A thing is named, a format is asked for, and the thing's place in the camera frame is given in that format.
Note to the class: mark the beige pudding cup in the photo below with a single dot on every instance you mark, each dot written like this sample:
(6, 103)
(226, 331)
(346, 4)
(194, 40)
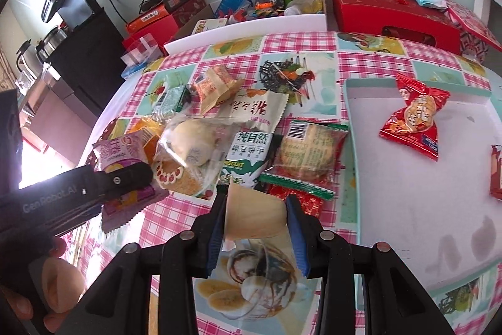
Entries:
(252, 214)

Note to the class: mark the stacked red gift boxes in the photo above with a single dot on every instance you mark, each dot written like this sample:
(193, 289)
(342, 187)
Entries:
(162, 22)

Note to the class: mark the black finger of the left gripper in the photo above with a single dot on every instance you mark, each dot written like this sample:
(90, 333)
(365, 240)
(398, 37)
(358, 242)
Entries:
(123, 181)

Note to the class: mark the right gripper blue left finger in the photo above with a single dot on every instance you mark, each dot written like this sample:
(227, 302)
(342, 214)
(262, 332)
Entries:
(194, 252)

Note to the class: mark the purple pink snack packet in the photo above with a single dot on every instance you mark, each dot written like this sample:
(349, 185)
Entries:
(113, 155)

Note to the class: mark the teal rimmed white tray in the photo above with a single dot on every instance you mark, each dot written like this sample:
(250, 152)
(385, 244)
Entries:
(437, 215)

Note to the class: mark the white green biscuit packet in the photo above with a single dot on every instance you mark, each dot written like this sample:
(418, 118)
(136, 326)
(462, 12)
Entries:
(246, 159)

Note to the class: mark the large red gift box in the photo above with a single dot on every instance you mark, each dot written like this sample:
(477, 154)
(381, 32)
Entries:
(403, 19)

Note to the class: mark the red patterned snack packet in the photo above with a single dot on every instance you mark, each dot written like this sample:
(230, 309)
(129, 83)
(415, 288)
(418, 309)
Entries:
(304, 199)

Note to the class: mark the small green candy packet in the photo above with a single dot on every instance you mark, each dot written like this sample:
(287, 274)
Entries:
(172, 101)

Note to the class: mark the green edged mung cake packet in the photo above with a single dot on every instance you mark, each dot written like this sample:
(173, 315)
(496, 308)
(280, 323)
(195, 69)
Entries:
(306, 159)

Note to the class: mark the box of assorted toys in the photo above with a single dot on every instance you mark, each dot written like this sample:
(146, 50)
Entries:
(252, 10)

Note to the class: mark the black cabinet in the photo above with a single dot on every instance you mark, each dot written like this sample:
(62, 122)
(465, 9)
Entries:
(89, 60)

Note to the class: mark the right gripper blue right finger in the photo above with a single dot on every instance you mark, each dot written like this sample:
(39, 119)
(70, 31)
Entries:
(318, 252)

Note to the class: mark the black coffee machine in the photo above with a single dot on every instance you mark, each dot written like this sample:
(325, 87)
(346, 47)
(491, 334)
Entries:
(74, 13)

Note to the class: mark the person's left hand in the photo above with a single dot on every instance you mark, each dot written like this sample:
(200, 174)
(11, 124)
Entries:
(49, 281)

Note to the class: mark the clear acrylic box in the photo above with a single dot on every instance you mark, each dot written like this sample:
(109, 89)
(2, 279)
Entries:
(139, 54)

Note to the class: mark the beige orange snack packet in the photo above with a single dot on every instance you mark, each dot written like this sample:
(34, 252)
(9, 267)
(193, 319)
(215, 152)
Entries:
(215, 87)

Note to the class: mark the red patterned lidded box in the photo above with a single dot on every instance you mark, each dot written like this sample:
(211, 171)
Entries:
(475, 37)

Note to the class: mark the red white milk biscuit packet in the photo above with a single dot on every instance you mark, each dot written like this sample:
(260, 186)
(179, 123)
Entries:
(496, 177)

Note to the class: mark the red round-cake snack packet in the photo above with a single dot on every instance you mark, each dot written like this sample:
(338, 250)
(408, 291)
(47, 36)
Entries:
(414, 124)

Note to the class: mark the clear wrapped round bread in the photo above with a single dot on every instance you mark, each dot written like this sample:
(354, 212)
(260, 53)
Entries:
(190, 154)

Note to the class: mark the white walnut snack packet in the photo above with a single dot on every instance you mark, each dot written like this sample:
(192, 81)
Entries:
(255, 109)

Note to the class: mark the glass kettle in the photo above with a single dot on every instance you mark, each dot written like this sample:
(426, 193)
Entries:
(31, 57)

